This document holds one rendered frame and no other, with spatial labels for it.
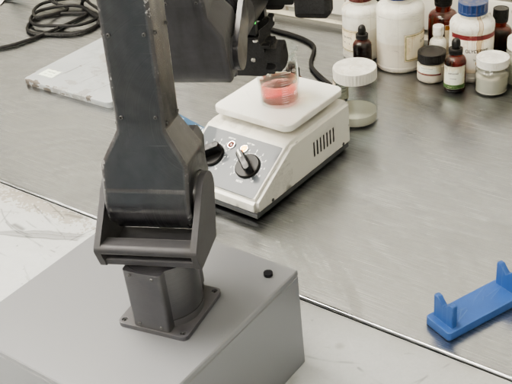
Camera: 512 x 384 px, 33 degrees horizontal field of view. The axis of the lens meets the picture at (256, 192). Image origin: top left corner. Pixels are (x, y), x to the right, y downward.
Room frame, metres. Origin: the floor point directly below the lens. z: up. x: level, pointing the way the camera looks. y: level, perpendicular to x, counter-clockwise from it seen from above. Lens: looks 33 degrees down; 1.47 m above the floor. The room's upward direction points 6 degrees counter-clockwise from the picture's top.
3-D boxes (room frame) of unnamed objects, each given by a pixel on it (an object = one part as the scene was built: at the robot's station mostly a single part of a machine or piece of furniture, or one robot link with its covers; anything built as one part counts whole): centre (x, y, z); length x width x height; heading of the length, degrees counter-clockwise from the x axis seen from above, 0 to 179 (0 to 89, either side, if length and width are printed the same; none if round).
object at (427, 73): (1.15, -0.28, 0.92); 0.04 x 0.04 x 0.04
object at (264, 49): (0.86, -0.01, 1.10); 0.07 x 0.06 x 0.07; 70
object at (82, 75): (1.34, 0.18, 0.91); 0.30 x 0.20 x 0.01; 140
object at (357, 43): (1.20, -0.18, 0.94); 0.03 x 0.03 x 0.07
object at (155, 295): (0.56, 0.08, 1.04); 0.07 x 0.07 x 0.06; 62
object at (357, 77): (1.05, -0.15, 0.94); 0.06 x 0.06 x 0.08
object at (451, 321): (0.63, -0.20, 0.92); 0.10 x 0.03 x 0.04; 118
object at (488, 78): (1.09, -0.35, 0.93); 0.05 x 0.05 x 0.05
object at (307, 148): (0.95, -0.02, 0.94); 0.22 x 0.13 x 0.08; 139
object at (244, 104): (0.97, -0.04, 0.98); 0.12 x 0.12 x 0.01; 49
